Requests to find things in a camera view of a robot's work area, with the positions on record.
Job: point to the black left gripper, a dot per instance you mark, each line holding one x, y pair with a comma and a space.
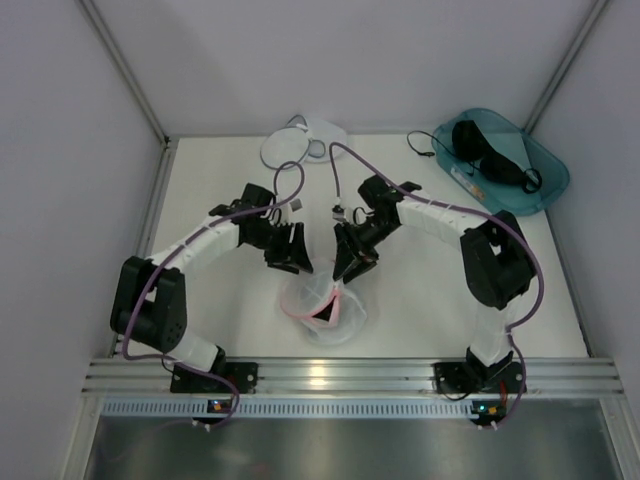
286, 247

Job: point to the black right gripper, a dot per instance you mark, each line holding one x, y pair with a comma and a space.
354, 248

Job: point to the black bra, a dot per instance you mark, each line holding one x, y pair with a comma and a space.
470, 146
326, 314

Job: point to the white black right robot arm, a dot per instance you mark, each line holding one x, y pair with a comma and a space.
498, 266

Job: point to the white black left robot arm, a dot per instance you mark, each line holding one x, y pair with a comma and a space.
150, 304

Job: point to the blue-trimmed white mesh laundry bag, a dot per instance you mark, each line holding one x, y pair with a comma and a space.
302, 139

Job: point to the black bra in tray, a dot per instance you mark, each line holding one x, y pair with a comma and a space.
470, 146

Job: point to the teal plastic tray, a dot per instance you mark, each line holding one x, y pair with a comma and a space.
514, 143

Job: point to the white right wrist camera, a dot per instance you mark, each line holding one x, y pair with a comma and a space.
340, 213

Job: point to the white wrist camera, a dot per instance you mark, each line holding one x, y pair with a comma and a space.
290, 211
340, 213

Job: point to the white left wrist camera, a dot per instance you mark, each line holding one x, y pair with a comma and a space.
290, 211

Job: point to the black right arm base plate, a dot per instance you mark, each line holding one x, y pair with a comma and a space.
457, 379

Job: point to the white slotted cable duct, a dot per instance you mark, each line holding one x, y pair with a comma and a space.
300, 408

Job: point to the aluminium front rail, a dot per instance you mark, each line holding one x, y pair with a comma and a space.
562, 378

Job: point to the left aluminium corner post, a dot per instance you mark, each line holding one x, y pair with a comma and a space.
115, 53

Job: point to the aluminium corner post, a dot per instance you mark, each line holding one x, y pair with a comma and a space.
115, 53
578, 41

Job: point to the right aluminium corner post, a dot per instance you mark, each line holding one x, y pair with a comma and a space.
578, 41

